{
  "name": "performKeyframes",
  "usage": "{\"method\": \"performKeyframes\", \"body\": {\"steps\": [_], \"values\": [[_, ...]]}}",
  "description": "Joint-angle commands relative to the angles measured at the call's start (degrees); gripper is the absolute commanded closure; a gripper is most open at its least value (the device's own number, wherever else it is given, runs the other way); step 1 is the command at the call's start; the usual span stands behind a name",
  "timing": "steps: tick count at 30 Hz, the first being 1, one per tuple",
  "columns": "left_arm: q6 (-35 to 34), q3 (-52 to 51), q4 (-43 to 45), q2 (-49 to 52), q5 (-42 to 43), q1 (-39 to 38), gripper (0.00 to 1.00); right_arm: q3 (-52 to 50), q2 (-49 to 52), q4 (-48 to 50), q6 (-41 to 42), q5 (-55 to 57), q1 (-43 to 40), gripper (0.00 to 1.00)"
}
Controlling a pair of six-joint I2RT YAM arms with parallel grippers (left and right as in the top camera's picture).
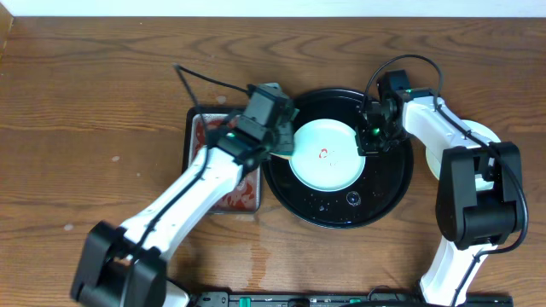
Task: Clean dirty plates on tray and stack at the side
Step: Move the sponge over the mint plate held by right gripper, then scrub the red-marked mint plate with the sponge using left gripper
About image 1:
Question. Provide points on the yellow plate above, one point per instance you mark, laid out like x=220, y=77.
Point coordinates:
x=433, y=163

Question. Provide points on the green and yellow sponge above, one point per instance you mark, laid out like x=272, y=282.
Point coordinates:
x=284, y=137

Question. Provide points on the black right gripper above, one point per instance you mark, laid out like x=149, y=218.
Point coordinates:
x=364, y=145

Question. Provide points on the rectangular tray with red water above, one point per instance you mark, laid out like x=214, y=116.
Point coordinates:
x=245, y=198

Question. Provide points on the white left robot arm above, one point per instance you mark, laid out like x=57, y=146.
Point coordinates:
x=127, y=265

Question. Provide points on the round black tray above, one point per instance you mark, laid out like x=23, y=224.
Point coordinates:
x=379, y=188

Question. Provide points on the mint plate with loop stain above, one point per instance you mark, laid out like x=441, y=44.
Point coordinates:
x=325, y=156

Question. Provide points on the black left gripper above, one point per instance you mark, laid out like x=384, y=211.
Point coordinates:
x=285, y=139

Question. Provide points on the mint plate with zigzag stain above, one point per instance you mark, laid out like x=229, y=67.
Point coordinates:
x=484, y=130

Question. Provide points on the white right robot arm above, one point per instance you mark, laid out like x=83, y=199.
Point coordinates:
x=480, y=208

